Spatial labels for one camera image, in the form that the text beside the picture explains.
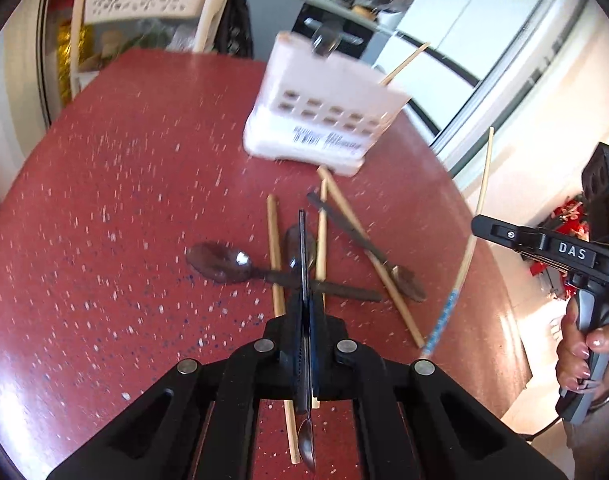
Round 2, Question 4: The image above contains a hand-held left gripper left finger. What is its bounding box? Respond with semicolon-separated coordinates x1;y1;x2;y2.
47;292;307;480

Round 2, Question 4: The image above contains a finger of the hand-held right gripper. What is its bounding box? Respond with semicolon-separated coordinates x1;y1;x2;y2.
471;214;597;269

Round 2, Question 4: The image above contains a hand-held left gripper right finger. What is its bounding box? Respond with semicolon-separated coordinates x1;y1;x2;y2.
307;300;570;480

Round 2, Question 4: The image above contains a blue bamboo chopstick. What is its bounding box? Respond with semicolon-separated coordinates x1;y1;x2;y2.
421;126;496;361

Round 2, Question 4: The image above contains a dark handled metal spoon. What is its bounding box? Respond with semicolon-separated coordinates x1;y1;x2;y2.
294;209;319;473
307;191;428;303

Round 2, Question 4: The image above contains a wide bamboo chopstick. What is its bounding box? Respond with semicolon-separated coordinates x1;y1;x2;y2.
266;195;302;465

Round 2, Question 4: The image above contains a large metal spoon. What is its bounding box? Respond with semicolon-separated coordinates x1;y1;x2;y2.
186;241;385;304

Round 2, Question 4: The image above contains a white plastic utensil holder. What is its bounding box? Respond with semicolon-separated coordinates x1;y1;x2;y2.
243;31;412;177

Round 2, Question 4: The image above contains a person's right hand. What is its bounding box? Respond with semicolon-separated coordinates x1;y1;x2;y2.
555;300;609;393

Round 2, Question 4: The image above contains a red decoration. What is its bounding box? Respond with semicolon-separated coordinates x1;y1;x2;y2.
531;196;594;301

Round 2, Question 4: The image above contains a white refrigerator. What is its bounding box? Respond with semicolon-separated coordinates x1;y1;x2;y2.
374;0;585;91

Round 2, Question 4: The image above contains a black oven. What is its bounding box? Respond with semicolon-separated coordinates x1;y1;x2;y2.
292;2;385;68

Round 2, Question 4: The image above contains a dark cloth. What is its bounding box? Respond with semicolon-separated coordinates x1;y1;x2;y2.
218;0;256;59

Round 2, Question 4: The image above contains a gold decoration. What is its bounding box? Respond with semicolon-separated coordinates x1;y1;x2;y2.
58;22;94;103

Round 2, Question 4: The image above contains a black cable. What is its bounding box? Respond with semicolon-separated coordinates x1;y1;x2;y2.
523;410;566;444

